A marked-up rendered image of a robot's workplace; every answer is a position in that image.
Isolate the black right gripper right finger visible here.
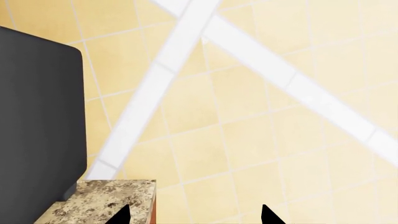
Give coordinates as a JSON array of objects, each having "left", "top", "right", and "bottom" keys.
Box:
[{"left": 260, "top": 203, "right": 287, "bottom": 224}]

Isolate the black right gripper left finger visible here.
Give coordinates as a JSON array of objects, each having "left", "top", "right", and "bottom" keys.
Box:
[{"left": 105, "top": 203, "right": 131, "bottom": 224}]

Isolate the dark grey toaster oven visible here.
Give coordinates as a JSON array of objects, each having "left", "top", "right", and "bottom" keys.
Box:
[{"left": 0, "top": 26, "right": 88, "bottom": 224}]

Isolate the granite countertop cabinet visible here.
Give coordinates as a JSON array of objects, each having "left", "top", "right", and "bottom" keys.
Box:
[{"left": 33, "top": 179, "right": 157, "bottom": 224}]

